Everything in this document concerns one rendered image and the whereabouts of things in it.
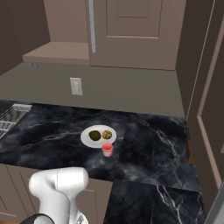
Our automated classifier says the olive brown bread roll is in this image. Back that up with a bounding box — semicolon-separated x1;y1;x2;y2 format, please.
101;129;113;141

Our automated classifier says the white round plate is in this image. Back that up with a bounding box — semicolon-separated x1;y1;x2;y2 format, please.
80;124;117;149

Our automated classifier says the dark green avocado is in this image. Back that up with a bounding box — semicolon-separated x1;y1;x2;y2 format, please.
88;129;102;142

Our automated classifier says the pink jam jar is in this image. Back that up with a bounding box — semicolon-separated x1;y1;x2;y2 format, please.
101;143;114;158

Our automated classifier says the tall dark brown cabinet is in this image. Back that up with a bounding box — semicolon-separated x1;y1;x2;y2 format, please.
175;0;224;217

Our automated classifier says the grey appliance edge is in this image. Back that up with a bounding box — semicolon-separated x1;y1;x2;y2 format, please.
204;181;224;224

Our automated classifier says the white wall outlet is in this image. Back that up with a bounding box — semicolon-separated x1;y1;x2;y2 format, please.
69;77;83;96

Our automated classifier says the taupe wall cabinet door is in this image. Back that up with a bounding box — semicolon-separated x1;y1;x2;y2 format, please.
86;0;187;72

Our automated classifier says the grey cabinet door handle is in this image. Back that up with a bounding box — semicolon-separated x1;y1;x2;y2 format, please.
87;0;97;54

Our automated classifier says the open taupe wall cabinet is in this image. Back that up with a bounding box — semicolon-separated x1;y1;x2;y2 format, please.
22;0;91;66

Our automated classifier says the wire dish rack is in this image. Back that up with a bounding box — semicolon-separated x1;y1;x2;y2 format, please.
0;103;32;140

